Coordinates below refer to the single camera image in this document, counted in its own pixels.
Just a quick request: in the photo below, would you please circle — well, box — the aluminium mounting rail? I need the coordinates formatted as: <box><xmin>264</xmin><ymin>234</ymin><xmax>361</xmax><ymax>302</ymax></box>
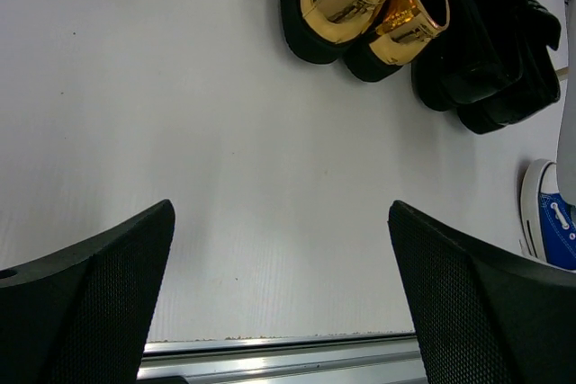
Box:
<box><xmin>137</xmin><ymin>334</ymin><xmax>428</xmax><ymax>383</ymax></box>

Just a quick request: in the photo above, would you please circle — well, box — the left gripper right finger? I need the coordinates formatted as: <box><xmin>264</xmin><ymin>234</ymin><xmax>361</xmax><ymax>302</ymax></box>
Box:
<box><xmin>388</xmin><ymin>201</ymin><xmax>575</xmax><ymax>383</ymax></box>

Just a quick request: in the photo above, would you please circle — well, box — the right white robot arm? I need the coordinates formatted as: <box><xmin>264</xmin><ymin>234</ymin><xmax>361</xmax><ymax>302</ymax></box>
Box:
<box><xmin>557</xmin><ymin>0</ymin><xmax>576</xmax><ymax>205</ymax></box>

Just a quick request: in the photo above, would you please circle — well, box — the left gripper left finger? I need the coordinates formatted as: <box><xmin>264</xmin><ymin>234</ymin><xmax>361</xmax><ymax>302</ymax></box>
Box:
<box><xmin>1</xmin><ymin>200</ymin><xmax>176</xmax><ymax>383</ymax></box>

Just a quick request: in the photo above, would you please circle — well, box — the black leather shoe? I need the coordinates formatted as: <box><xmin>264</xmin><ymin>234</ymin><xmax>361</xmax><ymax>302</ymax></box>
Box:
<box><xmin>412</xmin><ymin>0</ymin><xmax>527</xmax><ymax>112</ymax></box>
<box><xmin>457</xmin><ymin>0</ymin><xmax>562</xmax><ymax>134</ymax></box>

